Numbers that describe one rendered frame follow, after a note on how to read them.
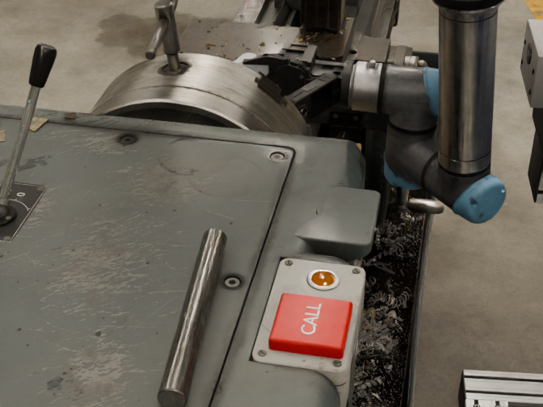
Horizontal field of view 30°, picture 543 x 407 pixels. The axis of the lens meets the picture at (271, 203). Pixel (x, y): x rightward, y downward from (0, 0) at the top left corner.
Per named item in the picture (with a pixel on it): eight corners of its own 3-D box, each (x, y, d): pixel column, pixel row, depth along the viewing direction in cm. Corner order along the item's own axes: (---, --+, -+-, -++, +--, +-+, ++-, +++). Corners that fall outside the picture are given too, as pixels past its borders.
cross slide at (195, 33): (400, 98, 181) (402, 76, 179) (169, 77, 188) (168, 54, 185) (408, 56, 195) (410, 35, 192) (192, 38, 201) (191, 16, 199)
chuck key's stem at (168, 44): (186, 93, 125) (170, 6, 118) (168, 94, 125) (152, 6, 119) (188, 85, 126) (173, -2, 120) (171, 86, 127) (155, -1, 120)
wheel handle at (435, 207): (443, 218, 193) (444, 206, 192) (401, 213, 195) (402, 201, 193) (444, 210, 196) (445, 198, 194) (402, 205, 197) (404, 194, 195)
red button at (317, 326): (342, 367, 80) (343, 348, 79) (267, 357, 81) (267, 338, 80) (351, 318, 85) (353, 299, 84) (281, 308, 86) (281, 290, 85)
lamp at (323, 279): (333, 293, 87) (333, 286, 86) (309, 291, 87) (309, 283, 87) (336, 278, 89) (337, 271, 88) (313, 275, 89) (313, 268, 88)
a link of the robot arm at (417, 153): (416, 208, 154) (423, 146, 148) (371, 174, 162) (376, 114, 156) (455, 194, 158) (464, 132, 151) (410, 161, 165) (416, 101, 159)
